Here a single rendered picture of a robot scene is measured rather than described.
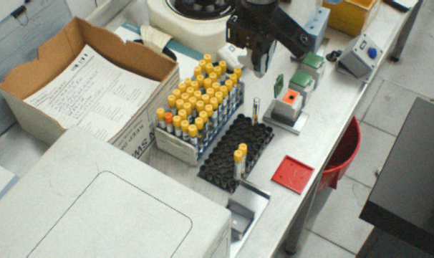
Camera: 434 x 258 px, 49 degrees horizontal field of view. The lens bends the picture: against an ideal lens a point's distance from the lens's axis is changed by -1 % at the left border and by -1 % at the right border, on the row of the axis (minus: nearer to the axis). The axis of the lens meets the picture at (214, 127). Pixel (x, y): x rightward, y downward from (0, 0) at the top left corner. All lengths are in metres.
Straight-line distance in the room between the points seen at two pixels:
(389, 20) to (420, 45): 1.32
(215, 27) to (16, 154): 0.52
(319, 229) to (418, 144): 0.98
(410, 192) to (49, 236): 0.64
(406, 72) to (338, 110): 1.42
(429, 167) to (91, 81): 0.72
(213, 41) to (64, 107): 0.36
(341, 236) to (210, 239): 1.36
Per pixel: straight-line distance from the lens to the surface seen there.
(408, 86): 2.46
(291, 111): 1.02
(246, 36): 0.92
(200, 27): 1.11
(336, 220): 1.96
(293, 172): 1.00
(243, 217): 0.90
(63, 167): 0.69
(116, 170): 0.66
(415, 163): 0.99
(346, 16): 1.26
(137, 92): 1.06
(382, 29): 1.34
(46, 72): 1.12
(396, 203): 0.93
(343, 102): 1.14
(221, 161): 0.99
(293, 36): 0.89
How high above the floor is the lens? 1.73
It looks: 54 degrees down
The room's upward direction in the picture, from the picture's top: 1 degrees counter-clockwise
